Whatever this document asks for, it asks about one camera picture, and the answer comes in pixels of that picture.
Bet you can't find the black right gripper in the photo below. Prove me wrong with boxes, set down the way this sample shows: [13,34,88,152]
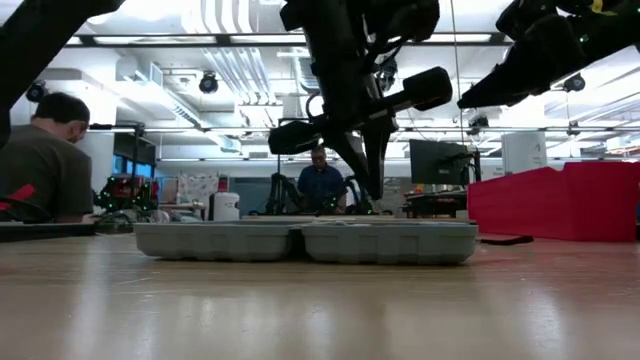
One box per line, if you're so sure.
[456,0,595,110]

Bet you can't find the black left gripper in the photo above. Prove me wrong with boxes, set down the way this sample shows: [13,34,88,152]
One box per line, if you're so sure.
[267,0,454,202]

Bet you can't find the grey-blue plastic tool case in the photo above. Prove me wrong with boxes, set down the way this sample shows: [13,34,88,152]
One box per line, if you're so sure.
[132,219,480,267]

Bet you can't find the pliers yellow black handles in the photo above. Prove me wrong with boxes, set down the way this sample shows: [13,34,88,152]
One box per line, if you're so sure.
[478,234,536,247]

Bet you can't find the black computer monitor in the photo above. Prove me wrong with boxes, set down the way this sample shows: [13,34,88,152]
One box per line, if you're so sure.
[408,138,482,187]

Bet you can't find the white numbered pillar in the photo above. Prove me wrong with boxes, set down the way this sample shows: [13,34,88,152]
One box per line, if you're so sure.
[500,130,550,176]

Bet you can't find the dark desk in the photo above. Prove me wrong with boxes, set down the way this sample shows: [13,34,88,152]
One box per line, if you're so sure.
[401,188,472,220]

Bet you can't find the white air purifier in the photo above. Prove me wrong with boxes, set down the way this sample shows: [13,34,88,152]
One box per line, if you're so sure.
[208,191,242,224]

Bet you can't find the black robot with green lights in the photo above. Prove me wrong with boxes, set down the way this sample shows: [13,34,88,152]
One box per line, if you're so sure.
[97,174,160,214]

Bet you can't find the grey crumpled heap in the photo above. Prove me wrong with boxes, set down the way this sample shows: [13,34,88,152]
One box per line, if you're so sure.
[94,208,201,225]

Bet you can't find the red flat object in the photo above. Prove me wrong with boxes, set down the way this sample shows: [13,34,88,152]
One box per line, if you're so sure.
[0,183,37,212]

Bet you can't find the black ceiling camera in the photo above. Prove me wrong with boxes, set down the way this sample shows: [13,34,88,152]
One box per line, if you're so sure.
[197,71,221,96]
[25,78,52,105]
[466,113,492,137]
[562,73,587,94]

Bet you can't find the thin hanging cable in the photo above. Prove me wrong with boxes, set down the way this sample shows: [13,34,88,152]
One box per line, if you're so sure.
[448,0,465,147]

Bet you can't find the black robot station frame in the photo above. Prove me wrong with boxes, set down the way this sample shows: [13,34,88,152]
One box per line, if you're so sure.
[249,115,396,217]
[87,121,147,216]

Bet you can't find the silver ceiling duct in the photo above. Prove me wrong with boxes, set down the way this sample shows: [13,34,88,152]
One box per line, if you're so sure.
[287,44,324,97]

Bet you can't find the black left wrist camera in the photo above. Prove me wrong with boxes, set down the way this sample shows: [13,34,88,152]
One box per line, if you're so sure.
[367,0,442,45]

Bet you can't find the red bin wall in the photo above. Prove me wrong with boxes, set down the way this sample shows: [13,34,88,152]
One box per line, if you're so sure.
[466,160,640,244]

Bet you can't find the black aluminium table frame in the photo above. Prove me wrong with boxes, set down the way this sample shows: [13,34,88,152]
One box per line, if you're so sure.
[0,219,136,245]

